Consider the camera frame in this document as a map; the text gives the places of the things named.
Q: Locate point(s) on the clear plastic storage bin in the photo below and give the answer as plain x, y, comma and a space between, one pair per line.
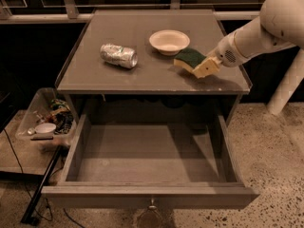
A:
26, 130

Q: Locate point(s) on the open grey top drawer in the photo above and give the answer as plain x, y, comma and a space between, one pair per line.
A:
125, 165

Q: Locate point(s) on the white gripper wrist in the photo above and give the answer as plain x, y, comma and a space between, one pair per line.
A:
225, 52

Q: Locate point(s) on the metal drawer handle knob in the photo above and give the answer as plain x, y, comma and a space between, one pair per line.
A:
152, 206

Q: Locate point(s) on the black metal bar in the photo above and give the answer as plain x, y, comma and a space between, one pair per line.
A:
28, 218

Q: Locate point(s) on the assorted items in bin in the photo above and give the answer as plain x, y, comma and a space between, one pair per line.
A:
60, 115

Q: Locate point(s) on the white paper bowl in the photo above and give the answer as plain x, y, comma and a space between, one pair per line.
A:
169, 42

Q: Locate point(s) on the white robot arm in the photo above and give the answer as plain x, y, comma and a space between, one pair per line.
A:
280, 25

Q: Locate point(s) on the crushed silver soda can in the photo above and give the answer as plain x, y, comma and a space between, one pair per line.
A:
119, 56

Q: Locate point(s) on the metal window railing frame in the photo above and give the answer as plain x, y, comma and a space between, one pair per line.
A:
126, 7

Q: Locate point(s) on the small white bowl in bin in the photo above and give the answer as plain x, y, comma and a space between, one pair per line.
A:
45, 128

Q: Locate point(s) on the green and yellow sponge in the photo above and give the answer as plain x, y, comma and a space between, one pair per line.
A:
188, 59

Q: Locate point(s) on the grey cabinet counter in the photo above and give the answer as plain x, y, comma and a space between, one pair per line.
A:
86, 73

